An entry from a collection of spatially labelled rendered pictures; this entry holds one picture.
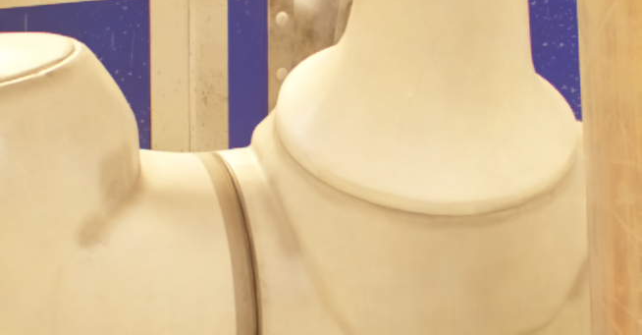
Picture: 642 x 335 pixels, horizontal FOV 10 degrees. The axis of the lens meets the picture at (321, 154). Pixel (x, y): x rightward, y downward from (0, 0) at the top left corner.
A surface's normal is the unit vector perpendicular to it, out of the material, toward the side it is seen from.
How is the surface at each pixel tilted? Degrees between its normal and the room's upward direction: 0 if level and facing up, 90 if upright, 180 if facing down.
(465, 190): 60
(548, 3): 90
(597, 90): 89
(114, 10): 90
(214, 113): 90
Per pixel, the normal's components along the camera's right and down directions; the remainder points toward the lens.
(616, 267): -0.87, 0.07
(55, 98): 0.54, -0.29
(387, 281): 0.06, 0.35
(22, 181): 0.28, -0.04
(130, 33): 0.44, 0.20
